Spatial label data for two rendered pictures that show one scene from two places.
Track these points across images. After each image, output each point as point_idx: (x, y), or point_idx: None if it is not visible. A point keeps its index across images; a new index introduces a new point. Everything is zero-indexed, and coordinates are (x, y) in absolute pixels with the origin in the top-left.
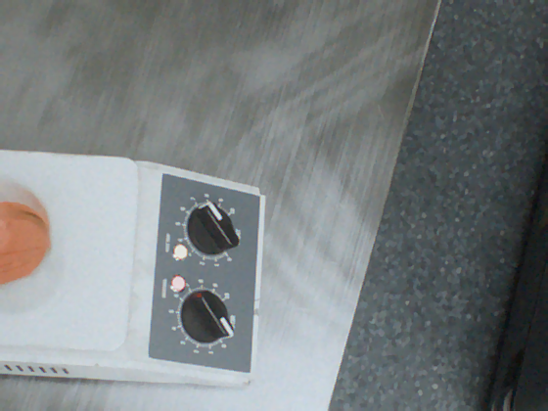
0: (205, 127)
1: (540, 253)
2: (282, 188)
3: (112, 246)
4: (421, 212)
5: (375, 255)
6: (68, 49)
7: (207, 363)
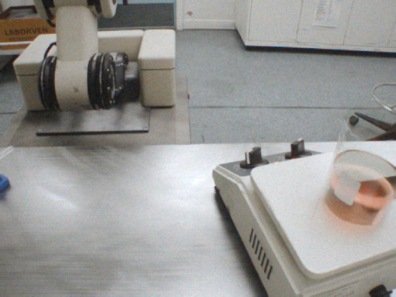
0: (179, 216)
1: None
2: (200, 177)
3: (306, 165)
4: None
5: None
6: None
7: (316, 151)
